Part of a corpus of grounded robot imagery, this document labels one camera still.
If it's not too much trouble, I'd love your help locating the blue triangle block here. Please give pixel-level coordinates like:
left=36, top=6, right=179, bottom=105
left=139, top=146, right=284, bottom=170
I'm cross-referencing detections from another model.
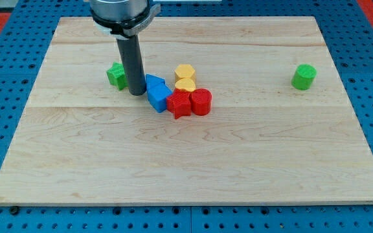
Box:
left=145, top=74, right=165, bottom=91

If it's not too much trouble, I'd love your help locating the green star block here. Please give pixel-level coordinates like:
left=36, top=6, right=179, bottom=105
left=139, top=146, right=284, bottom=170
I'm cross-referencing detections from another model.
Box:
left=106, top=62, right=128, bottom=91

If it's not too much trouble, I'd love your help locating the yellow hexagon block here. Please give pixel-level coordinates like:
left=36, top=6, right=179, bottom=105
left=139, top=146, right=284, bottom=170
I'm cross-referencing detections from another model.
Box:
left=174, top=64, right=196, bottom=82

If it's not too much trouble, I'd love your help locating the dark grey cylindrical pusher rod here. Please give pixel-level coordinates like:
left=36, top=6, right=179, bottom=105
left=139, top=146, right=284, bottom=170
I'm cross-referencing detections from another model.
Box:
left=117, top=36, right=146, bottom=96

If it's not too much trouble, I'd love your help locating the yellow heart block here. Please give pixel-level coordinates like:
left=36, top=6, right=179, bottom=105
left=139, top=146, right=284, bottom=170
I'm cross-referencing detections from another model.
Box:
left=175, top=78, right=196, bottom=93

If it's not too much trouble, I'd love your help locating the blue cube block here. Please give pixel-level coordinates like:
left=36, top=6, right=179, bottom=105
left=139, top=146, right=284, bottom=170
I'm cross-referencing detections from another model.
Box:
left=147, top=83, right=172, bottom=113

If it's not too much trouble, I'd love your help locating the red cylinder block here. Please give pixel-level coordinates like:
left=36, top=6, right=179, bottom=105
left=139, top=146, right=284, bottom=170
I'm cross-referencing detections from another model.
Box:
left=190, top=88, right=212, bottom=116

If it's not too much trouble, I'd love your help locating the green cylinder block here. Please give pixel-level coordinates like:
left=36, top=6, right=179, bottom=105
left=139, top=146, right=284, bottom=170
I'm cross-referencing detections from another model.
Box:
left=291, top=64, right=317, bottom=91

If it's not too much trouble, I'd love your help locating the red star block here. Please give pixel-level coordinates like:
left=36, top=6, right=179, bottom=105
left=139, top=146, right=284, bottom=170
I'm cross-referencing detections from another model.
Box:
left=166, top=89, right=192, bottom=119

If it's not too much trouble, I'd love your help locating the light wooden board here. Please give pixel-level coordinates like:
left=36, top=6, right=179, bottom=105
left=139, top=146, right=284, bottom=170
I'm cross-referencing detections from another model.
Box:
left=0, top=16, right=373, bottom=206

